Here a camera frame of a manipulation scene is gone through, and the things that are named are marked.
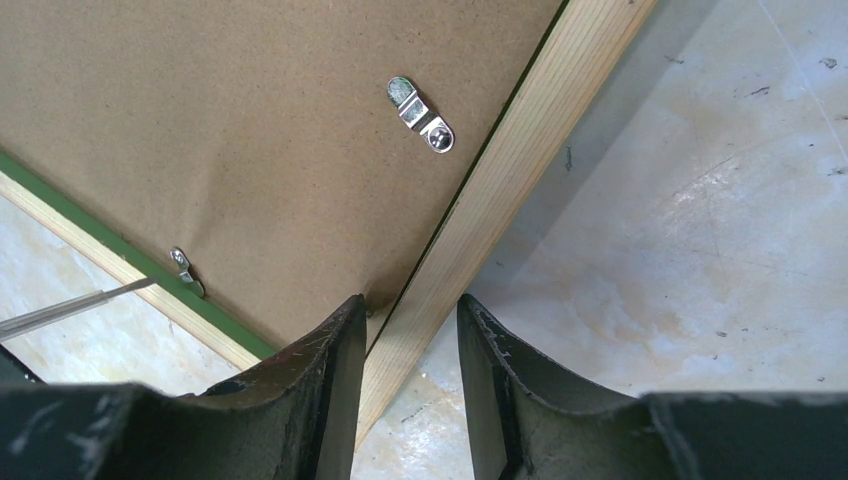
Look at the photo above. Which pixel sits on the brown frame backing board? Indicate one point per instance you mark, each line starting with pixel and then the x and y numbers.
pixel 258 136

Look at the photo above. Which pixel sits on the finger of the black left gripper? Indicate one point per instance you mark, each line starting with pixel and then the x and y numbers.
pixel 14 371

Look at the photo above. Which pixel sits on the clear handle screwdriver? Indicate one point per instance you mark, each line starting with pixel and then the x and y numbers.
pixel 22 324

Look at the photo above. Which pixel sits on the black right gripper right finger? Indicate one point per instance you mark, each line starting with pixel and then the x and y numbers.
pixel 528 417

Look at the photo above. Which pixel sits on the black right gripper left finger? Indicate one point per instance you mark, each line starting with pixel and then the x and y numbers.
pixel 291 416

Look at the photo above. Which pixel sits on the green wooden picture frame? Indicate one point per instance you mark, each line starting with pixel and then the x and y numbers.
pixel 586 41

